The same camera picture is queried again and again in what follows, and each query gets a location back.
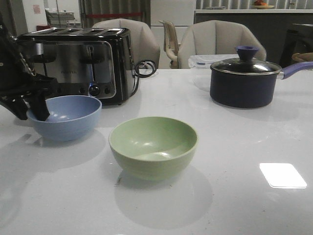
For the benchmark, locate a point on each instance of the clear plastic food container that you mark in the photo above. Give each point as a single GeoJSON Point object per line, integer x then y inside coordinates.
{"type": "Point", "coordinates": [200, 68]}

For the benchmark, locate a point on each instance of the black chrome four-slot toaster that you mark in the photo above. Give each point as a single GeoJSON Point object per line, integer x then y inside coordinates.
{"type": "Point", "coordinates": [96, 62]}

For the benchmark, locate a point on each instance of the beige chair right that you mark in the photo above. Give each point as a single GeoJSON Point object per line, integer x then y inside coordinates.
{"type": "Point", "coordinates": [216, 37]}

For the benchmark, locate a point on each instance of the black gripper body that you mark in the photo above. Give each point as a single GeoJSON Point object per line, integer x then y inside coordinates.
{"type": "Point", "coordinates": [18, 76]}

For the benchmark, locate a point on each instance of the white cabinet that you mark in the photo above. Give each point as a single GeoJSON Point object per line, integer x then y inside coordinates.
{"type": "Point", "coordinates": [179, 12]}

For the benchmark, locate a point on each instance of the dark blue saucepan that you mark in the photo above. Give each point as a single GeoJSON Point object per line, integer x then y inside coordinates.
{"type": "Point", "coordinates": [249, 91]}

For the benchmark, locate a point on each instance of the beige chair left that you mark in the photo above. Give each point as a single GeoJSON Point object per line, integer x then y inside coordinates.
{"type": "Point", "coordinates": [143, 42]}

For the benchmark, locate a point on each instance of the glass pot lid blue knob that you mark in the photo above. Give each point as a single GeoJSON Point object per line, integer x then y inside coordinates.
{"type": "Point", "coordinates": [246, 63]}

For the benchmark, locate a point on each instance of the woven basket right edge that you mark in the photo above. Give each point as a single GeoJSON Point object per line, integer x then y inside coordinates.
{"type": "Point", "coordinates": [302, 57]}

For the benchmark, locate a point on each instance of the green bowl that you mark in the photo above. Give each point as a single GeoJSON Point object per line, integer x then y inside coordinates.
{"type": "Point", "coordinates": [153, 148]}

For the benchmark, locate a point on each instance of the cream office chair back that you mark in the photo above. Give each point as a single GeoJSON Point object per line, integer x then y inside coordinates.
{"type": "Point", "coordinates": [171, 46]}

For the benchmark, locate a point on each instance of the beige chair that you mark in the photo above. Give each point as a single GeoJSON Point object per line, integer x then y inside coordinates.
{"type": "Point", "coordinates": [216, 37]}
{"type": "Point", "coordinates": [143, 42]}

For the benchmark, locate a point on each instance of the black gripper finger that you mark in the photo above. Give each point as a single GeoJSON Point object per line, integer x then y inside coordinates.
{"type": "Point", "coordinates": [38, 105]}
{"type": "Point", "coordinates": [16, 105]}

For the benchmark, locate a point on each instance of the fruit bowl on counter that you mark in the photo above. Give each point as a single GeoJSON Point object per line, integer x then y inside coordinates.
{"type": "Point", "coordinates": [260, 4]}

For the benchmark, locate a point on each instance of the blue bowl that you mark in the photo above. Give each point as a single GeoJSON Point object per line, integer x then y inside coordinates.
{"type": "Point", "coordinates": [71, 117]}

